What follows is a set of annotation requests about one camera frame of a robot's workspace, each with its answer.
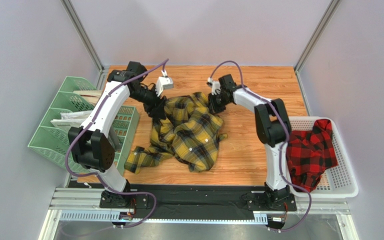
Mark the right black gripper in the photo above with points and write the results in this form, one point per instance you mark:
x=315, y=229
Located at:
x=216, y=102

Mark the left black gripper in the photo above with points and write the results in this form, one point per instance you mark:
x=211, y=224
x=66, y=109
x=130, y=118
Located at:
x=156, y=109

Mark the yellow plaid long sleeve shirt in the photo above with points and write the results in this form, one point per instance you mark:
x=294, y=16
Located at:
x=190, y=133

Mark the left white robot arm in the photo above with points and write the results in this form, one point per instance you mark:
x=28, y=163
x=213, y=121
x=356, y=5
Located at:
x=89, y=143

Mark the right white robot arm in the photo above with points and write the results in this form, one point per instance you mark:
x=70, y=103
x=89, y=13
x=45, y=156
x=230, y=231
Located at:
x=273, y=129

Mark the red plaid long sleeve shirt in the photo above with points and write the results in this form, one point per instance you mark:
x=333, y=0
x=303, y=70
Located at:
x=309, y=154

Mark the book in file rack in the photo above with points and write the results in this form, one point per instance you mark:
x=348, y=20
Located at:
x=91, y=96

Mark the papers in file rack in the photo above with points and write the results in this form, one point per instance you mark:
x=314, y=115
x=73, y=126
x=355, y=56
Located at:
x=66, y=120

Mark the white plastic basket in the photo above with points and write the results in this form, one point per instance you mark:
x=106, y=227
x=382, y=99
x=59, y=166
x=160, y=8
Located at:
x=336, y=183

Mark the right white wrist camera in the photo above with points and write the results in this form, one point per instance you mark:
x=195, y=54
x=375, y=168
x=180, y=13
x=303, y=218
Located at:
x=214, y=85

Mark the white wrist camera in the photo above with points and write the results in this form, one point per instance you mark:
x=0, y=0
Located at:
x=214, y=85
x=163, y=82

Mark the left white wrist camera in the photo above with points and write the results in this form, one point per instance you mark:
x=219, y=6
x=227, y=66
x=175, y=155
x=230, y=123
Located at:
x=163, y=82

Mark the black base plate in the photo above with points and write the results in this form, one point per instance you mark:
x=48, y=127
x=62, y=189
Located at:
x=209, y=202

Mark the aluminium frame rail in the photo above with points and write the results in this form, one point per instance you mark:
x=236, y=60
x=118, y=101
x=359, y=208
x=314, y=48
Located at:
x=75, y=213

